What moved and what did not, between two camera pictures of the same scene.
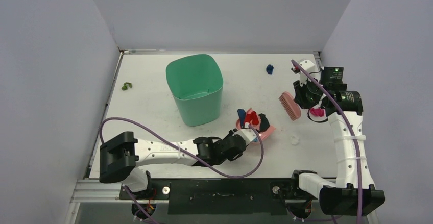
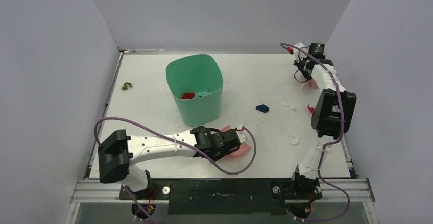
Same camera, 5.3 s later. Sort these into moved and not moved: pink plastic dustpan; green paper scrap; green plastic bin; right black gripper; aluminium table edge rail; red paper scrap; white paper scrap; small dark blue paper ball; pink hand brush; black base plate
Moved: pink plastic dustpan; red paper scrap; small dark blue paper ball; pink hand brush; right black gripper
Not moved: white paper scrap; aluminium table edge rail; black base plate; green plastic bin; green paper scrap
